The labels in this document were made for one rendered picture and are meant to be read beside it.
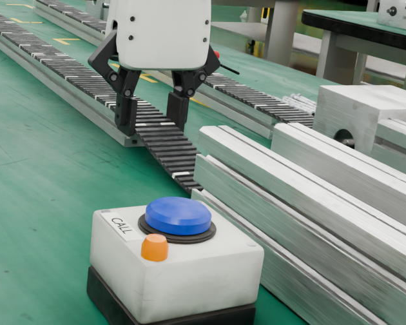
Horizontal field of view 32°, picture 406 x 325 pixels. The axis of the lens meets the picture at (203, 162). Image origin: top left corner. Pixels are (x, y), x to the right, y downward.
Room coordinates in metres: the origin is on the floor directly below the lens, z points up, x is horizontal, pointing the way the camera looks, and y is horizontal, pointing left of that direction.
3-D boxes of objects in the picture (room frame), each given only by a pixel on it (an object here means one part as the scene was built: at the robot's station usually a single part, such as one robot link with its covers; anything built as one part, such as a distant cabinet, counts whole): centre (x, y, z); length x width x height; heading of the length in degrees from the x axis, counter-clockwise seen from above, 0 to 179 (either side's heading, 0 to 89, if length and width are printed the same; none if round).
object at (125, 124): (0.70, 0.09, 0.83); 0.03 x 0.03 x 0.07; 32
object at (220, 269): (0.40, 0.00, 0.81); 0.10 x 0.08 x 0.06; 122
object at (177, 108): (0.75, 0.03, 0.83); 0.03 x 0.03 x 0.07; 32
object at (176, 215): (0.40, 0.01, 0.84); 0.04 x 0.04 x 0.02
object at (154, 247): (0.36, 0.02, 0.85); 0.01 x 0.01 x 0.01
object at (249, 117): (1.25, 0.16, 0.79); 0.96 x 0.04 x 0.03; 32
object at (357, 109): (0.70, -0.16, 0.83); 0.12 x 0.09 x 0.10; 122
